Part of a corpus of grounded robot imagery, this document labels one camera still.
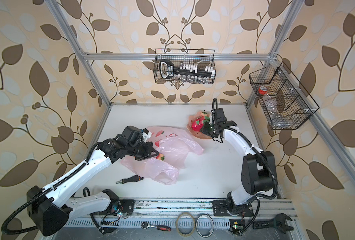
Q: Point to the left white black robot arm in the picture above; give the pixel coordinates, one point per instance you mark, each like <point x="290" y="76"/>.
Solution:
<point x="52" y="206"/>

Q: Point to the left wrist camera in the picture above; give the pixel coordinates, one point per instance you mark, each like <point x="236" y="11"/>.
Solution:
<point x="133" y="134"/>

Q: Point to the red-handled ratchet wrench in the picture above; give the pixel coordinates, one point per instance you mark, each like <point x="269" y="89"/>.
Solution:
<point x="146" y="225"/>

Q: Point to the clear tape roll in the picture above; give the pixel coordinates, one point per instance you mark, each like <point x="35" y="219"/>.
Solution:
<point x="185" y="224"/>

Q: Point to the grey tape roll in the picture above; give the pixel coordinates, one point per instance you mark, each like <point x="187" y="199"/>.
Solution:
<point x="204" y="226"/>

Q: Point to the red-capped plastic bottle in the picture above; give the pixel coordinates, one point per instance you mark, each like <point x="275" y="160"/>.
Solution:
<point x="274" y="105"/>

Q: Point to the black socket set holder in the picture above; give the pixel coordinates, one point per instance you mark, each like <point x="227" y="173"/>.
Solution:
<point x="168" y="71"/>

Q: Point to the pink dragon fruit toy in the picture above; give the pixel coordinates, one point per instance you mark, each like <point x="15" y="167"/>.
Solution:
<point x="197" y="124"/>

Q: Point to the black wire basket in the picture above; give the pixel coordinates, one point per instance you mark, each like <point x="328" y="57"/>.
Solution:
<point x="285" y="101"/>
<point x="201" y="57"/>

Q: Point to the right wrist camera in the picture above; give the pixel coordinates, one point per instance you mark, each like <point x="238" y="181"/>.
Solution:
<point x="218" y="116"/>

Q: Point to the black orange screwdriver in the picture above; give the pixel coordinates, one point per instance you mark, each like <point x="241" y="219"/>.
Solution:
<point x="132" y="179"/>

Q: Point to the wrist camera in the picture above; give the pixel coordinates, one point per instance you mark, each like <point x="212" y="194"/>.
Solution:
<point x="133" y="134"/>
<point x="218" y="116"/>

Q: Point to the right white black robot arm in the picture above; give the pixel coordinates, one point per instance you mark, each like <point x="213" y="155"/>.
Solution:
<point x="258" y="173"/>

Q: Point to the large strawberry toy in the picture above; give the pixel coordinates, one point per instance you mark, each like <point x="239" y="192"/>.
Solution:
<point x="160" y="157"/>

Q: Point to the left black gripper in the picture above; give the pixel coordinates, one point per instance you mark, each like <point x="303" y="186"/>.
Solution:
<point x="148" y="153"/>

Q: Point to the black adjustable wrench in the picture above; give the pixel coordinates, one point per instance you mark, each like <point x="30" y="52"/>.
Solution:
<point x="278" y="223"/>

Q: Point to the pink plastic fruit-print bag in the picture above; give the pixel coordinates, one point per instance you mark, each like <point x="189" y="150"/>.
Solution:
<point x="175" y="144"/>

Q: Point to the orange fruit plate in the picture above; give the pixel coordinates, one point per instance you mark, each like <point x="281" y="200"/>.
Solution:
<point x="198" y="135"/>

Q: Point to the right black wire basket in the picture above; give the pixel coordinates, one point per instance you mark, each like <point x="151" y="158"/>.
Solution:
<point x="285" y="101"/>

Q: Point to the centre black wire basket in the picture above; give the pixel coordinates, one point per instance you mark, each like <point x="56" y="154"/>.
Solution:
<point x="201" y="57"/>

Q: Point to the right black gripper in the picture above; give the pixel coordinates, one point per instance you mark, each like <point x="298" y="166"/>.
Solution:
<point x="204" y="129"/>

